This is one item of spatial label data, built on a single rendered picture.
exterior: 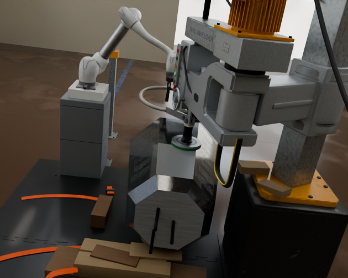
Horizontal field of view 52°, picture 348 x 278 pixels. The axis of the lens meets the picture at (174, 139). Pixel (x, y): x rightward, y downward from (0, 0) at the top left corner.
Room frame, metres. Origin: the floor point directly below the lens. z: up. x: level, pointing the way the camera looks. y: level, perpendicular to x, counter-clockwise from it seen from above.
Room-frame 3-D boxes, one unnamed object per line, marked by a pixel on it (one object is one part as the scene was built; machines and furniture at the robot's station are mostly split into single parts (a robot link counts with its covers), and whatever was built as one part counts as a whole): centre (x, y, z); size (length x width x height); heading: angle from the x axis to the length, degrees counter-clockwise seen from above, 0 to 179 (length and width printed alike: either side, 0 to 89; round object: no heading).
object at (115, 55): (4.19, 0.83, 0.54); 0.20 x 0.20 x 1.09; 3
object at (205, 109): (1.99, -0.20, 1.30); 0.74 x 0.23 x 0.49; 18
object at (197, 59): (2.29, -0.12, 1.32); 0.36 x 0.22 x 0.45; 18
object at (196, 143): (2.37, -0.09, 0.84); 0.21 x 0.21 x 0.01
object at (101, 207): (2.47, 0.51, 0.07); 0.30 x 0.12 x 0.12; 0
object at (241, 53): (2.04, -0.20, 1.62); 0.96 x 0.25 x 0.17; 18
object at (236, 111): (1.74, -0.29, 1.34); 0.19 x 0.19 x 0.20
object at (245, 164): (2.18, -0.55, 0.81); 0.20 x 0.10 x 0.05; 101
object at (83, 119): (3.26, 0.88, 0.40); 0.50 x 0.50 x 0.80; 3
